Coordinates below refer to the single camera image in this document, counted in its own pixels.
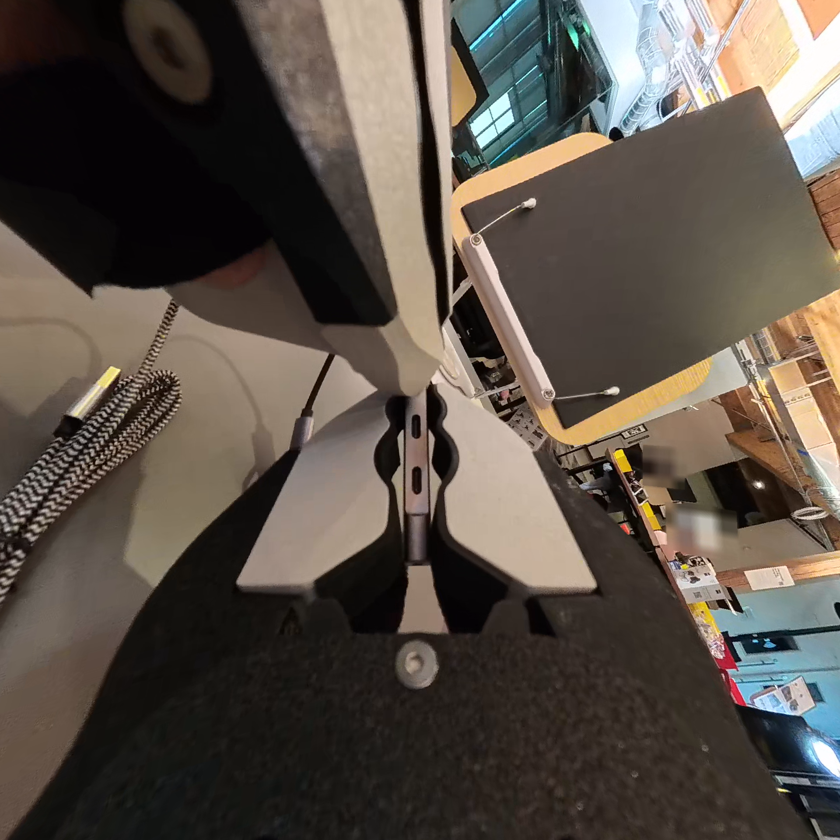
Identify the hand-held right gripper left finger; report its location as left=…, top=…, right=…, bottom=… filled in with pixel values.
left=237, top=390, right=401, bottom=615

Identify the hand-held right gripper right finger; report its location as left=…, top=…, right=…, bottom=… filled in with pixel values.
left=434, top=385, right=598, bottom=615

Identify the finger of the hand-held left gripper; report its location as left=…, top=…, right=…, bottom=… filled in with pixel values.
left=164, top=250, right=410, bottom=395
left=319, top=0, right=455, bottom=395

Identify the grey hub with cable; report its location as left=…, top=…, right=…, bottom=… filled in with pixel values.
left=289, top=352, right=435, bottom=568

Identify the braided grey cable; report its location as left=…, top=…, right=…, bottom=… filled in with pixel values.
left=0, top=300, right=185, bottom=607

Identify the grey desk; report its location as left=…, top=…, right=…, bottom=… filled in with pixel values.
left=0, top=224, right=526, bottom=815

